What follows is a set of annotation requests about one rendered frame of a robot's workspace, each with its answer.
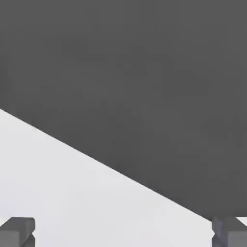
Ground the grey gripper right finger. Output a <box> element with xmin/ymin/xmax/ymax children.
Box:
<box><xmin>211</xmin><ymin>216</ymin><xmax>247</xmax><ymax>247</ymax></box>

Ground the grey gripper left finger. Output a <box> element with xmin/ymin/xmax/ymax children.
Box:
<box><xmin>0</xmin><ymin>217</ymin><xmax>36</xmax><ymax>247</ymax></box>

